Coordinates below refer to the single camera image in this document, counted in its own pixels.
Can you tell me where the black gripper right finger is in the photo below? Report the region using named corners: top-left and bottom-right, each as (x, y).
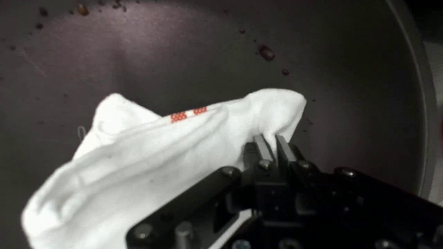
top-left (276, 132), bottom-right (443, 249)

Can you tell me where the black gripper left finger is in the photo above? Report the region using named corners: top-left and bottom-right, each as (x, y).
top-left (127, 132), bottom-right (279, 249)

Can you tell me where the plain white cloth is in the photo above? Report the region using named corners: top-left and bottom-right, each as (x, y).
top-left (20, 87), bottom-right (309, 249)

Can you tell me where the black frying pan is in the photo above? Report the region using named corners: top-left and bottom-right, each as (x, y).
top-left (0, 0), bottom-right (438, 249)

